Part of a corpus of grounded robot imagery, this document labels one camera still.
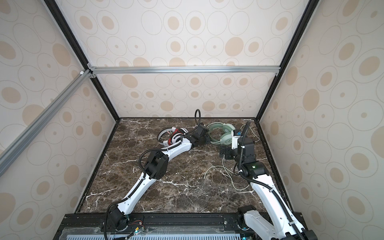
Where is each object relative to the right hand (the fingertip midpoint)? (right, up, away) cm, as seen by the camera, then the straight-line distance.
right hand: (229, 144), depth 78 cm
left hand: (-4, +4, +24) cm, 25 cm away
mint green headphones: (+3, +3, +21) cm, 21 cm away
